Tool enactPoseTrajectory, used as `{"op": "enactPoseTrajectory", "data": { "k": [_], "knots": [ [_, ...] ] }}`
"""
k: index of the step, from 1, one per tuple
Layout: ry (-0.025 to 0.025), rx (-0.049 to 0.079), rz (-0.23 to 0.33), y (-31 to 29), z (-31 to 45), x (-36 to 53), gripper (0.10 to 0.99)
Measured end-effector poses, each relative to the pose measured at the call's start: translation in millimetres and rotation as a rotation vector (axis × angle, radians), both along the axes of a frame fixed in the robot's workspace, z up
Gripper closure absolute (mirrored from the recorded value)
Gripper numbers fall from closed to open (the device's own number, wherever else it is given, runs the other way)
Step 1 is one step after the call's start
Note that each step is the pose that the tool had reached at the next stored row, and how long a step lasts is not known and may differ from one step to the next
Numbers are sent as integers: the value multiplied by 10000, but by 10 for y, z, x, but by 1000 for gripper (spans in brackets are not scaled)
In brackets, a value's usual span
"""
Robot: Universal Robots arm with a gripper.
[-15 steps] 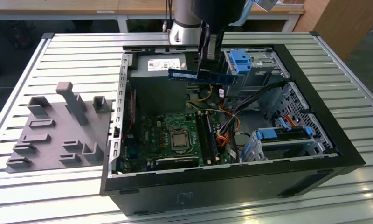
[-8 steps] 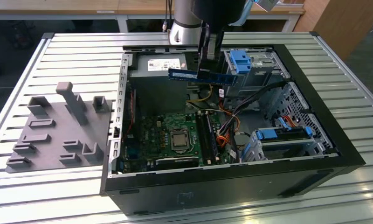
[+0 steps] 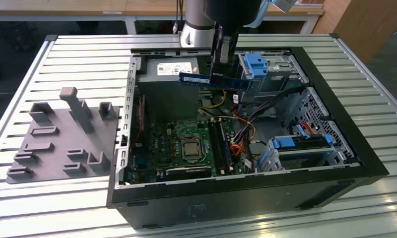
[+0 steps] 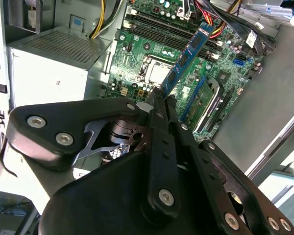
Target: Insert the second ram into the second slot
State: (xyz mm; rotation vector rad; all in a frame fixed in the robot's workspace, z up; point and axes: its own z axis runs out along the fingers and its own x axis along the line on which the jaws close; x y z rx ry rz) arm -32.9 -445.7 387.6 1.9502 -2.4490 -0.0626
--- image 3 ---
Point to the blue disk carrier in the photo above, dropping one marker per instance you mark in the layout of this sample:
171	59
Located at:
286	143

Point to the metal disk bay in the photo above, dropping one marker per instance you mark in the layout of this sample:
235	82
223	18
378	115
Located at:
311	156

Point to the blue RAM stick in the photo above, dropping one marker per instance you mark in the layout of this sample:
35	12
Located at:
192	79

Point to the metal drive cage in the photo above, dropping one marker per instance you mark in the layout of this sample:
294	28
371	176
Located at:
275	86

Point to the grey parts rack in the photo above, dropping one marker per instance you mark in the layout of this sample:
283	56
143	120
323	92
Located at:
63	143

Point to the wooden desk white frame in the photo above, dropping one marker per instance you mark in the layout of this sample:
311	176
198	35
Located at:
70	7

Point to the grey power supply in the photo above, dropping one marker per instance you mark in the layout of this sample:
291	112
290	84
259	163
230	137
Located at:
168	99

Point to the black PC case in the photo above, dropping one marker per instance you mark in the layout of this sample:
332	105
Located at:
238	196

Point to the blue drive bay latch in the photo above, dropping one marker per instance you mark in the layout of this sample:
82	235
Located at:
255	65

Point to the silver CPU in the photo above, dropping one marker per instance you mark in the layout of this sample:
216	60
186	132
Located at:
192	150

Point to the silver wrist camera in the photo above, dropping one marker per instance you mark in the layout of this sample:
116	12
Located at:
286	5

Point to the wooden cabinet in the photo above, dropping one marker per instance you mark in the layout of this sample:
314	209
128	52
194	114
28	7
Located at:
367	24

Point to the black expansion card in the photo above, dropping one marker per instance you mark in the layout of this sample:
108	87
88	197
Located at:
188	171

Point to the green motherboard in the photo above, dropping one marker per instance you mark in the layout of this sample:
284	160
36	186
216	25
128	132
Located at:
162	148

